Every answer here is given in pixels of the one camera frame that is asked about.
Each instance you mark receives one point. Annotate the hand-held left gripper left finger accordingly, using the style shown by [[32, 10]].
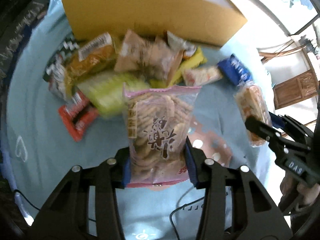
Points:
[[126, 170]]

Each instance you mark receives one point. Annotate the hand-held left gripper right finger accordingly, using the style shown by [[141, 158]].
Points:
[[191, 165]]

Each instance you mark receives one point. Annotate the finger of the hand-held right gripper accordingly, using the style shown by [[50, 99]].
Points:
[[262, 130], [275, 120]]

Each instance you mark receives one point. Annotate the clear orange cracker packet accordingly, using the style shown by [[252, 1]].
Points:
[[250, 105]]

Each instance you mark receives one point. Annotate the clear bag of biscuits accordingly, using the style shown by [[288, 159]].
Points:
[[155, 130]]

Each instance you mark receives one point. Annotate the blue snack packet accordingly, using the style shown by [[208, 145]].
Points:
[[235, 71]]

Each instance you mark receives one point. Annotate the red snack bar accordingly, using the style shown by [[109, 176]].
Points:
[[75, 120]]

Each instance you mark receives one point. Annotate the green and white snack packet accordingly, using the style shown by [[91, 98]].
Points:
[[107, 90]]

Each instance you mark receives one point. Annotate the yellow snack bar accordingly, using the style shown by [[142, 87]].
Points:
[[192, 60]]

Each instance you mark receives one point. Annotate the brown snack packet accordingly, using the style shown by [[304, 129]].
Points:
[[147, 55]]

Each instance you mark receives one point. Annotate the yellow cardboard box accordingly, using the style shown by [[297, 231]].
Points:
[[150, 12]]

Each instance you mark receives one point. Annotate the person's right hand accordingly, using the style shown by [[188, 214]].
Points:
[[305, 192]]

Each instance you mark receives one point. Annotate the carved wooden cabinet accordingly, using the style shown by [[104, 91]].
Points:
[[295, 87]]

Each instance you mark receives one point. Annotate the small red and white packet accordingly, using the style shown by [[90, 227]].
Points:
[[202, 76]]

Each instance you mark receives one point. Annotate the light blue printed tablecloth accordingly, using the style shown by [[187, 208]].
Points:
[[37, 117]]

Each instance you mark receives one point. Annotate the black snack packet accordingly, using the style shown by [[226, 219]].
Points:
[[58, 72]]

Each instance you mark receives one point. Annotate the orange packet with barcode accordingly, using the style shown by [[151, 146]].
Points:
[[95, 55]]

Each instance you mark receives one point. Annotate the crinkled silver snack packet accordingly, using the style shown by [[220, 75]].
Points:
[[177, 42]]

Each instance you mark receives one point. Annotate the dark carved wooden furniture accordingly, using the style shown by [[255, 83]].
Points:
[[15, 17]]

